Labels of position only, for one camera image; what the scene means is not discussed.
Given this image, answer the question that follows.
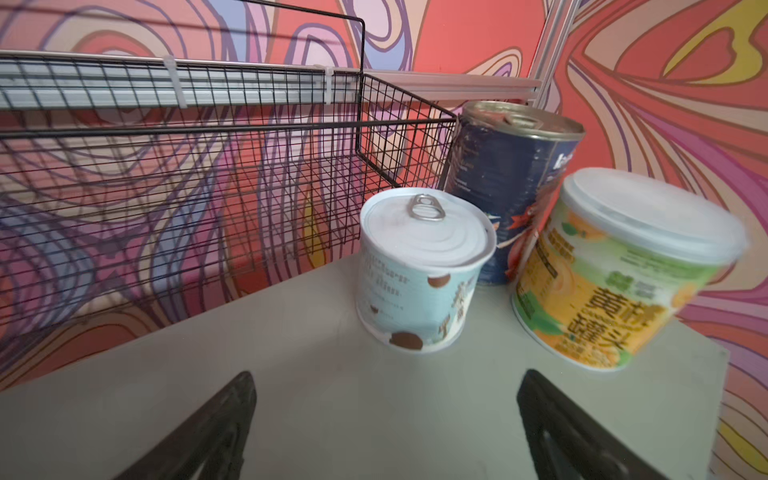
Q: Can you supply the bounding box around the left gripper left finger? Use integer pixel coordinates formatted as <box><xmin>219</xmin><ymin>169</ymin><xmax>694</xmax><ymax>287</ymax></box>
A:
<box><xmin>118</xmin><ymin>371</ymin><xmax>257</xmax><ymax>479</ymax></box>

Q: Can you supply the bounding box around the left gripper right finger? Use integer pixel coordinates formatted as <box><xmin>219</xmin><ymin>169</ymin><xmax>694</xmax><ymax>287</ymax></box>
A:
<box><xmin>517</xmin><ymin>369</ymin><xmax>665</xmax><ymax>480</ymax></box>

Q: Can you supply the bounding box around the yellow peach can plastic lid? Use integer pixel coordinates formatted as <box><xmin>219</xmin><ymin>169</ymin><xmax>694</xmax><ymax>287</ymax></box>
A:
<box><xmin>511</xmin><ymin>168</ymin><xmax>748</xmax><ymax>371</ymax></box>

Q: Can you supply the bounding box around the light blue spotted can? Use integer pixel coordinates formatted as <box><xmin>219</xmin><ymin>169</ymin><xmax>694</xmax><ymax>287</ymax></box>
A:
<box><xmin>355</xmin><ymin>188</ymin><xmax>496</xmax><ymax>353</ymax></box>

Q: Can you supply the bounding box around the dark blue tomato can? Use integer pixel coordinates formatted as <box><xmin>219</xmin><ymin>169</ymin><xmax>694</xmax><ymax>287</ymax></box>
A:
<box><xmin>445</xmin><ymin>101</ymin><xmax>586</xmax><ymax>285</ymax></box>

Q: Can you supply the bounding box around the grey metal cabinet box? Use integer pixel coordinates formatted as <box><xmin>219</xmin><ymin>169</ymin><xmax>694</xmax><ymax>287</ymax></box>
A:
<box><xmin>1</xmin><ymin>257</ymin><xmax>729</xmax><ymax>479</ymax></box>

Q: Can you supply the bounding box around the back black wire basket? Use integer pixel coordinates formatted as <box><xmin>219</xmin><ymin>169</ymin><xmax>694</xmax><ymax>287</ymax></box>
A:
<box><xmin>1</xmin><ymin>1</ymin><xmax>456</xmax><ymax>387</ymax></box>

